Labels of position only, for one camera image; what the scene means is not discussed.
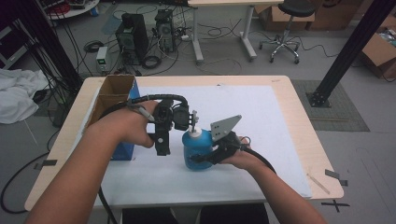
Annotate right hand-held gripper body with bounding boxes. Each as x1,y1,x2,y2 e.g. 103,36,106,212
209,114,250,166

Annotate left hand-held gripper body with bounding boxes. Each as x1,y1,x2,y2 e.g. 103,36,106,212
154,98,200,133

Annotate blue plastic bottle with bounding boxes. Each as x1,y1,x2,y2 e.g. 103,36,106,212
181,127,219,172

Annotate person's right hand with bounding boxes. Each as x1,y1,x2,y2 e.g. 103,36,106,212
219,135,267,173

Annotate person's left hand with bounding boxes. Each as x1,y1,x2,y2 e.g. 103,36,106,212
92,100,161,149

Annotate white table mat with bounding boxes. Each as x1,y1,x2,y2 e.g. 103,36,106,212
92,85,313,209

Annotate blue-sided cardboard box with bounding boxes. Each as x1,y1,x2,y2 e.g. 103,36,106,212
87,74,140,161

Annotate white-legged desk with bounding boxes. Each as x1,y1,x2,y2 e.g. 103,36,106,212
187,0,285,65

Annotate person's dark pants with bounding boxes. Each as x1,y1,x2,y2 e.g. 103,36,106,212
121,203,271,224

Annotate small black computer tower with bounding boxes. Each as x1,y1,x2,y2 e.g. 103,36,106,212
154,8,177,53

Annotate large black computer tower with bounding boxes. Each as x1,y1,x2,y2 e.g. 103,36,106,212
115,12,149,65

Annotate white power supply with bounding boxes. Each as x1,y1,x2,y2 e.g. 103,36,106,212
95,46,109,75

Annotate grey tape strip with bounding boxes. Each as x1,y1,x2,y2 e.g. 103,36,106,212
33,159,59,171
324,169,348,188

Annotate brown cardboard box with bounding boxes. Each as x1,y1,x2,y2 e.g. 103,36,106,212
309,0,366,31
254,4,316,32

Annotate grey floor mat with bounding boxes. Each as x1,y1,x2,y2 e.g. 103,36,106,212
290,79,371,133

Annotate black swivel stool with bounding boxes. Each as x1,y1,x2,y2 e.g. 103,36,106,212
259,0,317,65

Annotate round white table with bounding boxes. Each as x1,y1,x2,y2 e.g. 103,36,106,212
46,0,101,21

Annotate white cloth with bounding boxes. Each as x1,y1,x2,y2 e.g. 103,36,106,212
0,67,50,125

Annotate open cardboard box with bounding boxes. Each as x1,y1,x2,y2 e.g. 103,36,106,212
360,15,396,79

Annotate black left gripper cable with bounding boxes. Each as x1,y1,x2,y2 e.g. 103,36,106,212
97,93,191,224

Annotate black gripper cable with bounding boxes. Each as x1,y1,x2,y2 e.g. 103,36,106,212
97,93,191,224
241,145,277,175

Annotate grey cable plug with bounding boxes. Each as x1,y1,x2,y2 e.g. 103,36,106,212
133,105,156,123

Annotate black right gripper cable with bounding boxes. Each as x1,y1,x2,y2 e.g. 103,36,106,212
241,145,277,175

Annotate coiled black cable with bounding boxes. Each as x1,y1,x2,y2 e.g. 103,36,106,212
141,55,163,70
83,39,105,53

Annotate black metal post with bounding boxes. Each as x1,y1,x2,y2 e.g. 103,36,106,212
12,0,84,96
306,0,396,108

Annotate long black floor cable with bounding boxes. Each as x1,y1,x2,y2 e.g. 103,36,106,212
0,130,61,215

